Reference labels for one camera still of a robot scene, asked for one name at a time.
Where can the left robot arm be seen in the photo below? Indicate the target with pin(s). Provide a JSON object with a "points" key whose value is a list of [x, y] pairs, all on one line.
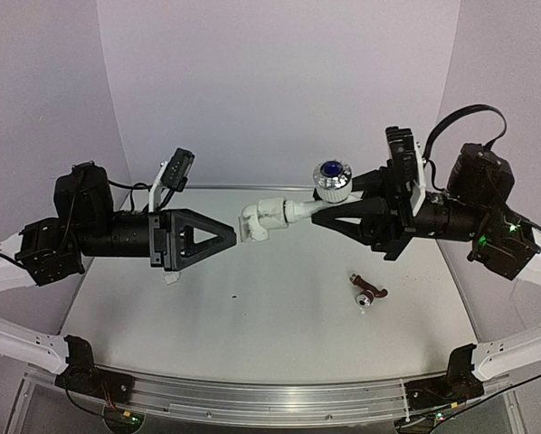
{"points": [[87, 225]]}

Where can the aluminium front rail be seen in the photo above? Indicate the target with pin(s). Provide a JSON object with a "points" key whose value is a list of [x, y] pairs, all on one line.
{"points": [[272, 405]]}

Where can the white faucet chrome knob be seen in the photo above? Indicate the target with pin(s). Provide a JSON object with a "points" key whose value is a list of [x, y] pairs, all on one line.
{"points": [[333, 185]]}

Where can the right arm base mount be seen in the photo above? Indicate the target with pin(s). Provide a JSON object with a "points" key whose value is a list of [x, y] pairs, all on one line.
{"points": [[458, 384]]}

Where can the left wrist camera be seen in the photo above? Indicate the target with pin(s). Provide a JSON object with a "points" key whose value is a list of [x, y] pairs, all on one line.
{"points": [[172, 178]]}

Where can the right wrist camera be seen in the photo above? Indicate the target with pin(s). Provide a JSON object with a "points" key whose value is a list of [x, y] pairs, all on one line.
{"points": [[408, 167]]}

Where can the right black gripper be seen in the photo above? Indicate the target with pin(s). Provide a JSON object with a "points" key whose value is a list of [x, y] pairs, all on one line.
{"points": [[396, 221]]}

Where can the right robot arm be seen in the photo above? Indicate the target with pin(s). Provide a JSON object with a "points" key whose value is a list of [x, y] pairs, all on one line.
{"points": [[472, 209]]}

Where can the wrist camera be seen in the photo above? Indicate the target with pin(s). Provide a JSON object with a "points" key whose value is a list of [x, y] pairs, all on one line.
{"points": [[408, 167], [172, 178]]}

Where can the white elbow fitting far left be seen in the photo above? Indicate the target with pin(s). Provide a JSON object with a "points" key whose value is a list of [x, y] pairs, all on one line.
{"points": [[171, 277]]}

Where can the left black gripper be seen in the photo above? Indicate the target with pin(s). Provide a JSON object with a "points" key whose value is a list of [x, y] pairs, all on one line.
{"points": [[172, 245]]}

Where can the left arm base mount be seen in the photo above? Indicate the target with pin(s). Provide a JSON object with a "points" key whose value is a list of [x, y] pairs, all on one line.
{"points": [[84, 377]]}

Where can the white elbow fitting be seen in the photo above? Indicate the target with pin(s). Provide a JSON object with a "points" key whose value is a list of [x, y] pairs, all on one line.
{"points": [[257, 220]]}

